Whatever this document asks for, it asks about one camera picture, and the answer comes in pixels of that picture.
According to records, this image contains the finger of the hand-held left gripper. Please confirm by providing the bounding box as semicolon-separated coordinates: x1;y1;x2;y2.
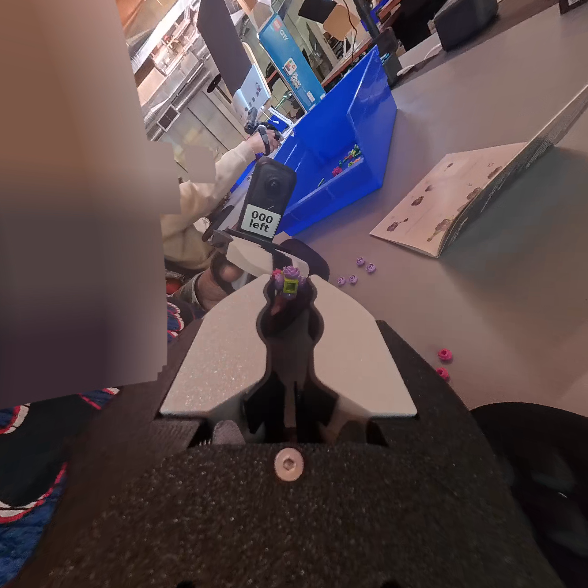
225;237;311;279

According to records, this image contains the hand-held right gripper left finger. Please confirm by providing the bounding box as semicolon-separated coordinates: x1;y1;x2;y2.
159;274;279;432

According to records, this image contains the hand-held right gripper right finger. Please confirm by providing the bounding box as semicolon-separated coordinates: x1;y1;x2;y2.
303;274;419;432

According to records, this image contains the purple yellow flower assembly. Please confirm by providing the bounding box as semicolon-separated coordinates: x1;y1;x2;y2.
271;265;304;296

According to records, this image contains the pile of small toy bricks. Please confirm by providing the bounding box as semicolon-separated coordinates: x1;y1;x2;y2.
326;145;365;180

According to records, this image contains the blue plastic bin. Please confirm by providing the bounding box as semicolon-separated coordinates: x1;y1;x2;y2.
230;46;398;238

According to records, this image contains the white instruction booklet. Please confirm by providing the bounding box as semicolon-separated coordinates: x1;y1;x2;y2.
371;85;588;259

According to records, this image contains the grey desk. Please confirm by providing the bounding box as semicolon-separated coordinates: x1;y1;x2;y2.
276;0;588;423

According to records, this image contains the person's left hand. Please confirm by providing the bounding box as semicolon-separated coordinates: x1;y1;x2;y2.
198;250;251;313

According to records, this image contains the blue printed carton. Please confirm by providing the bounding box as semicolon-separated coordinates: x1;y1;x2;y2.
258;14;327;113

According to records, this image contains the dark charger block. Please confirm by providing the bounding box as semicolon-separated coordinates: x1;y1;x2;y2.
375;28;401;85

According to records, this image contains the person's dark clothing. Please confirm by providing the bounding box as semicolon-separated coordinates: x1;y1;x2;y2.
0;386;120;584

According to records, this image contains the black mesh cushion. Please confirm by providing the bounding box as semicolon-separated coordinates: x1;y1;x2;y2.
471;402;588;588

